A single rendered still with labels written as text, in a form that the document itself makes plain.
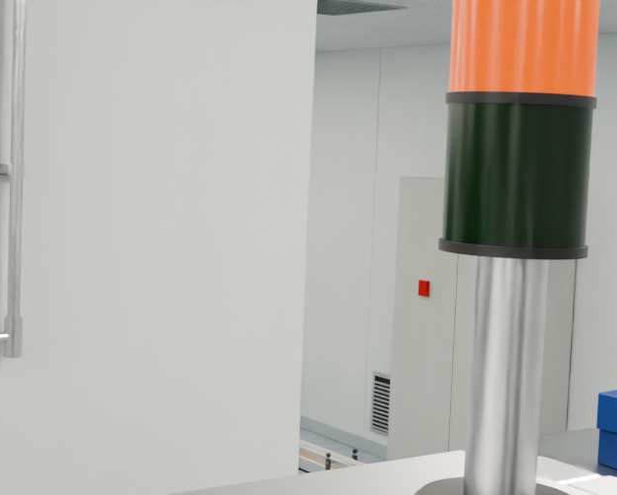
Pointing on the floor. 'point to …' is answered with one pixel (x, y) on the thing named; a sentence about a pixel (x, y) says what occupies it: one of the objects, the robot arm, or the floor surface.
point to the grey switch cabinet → (453, 333)
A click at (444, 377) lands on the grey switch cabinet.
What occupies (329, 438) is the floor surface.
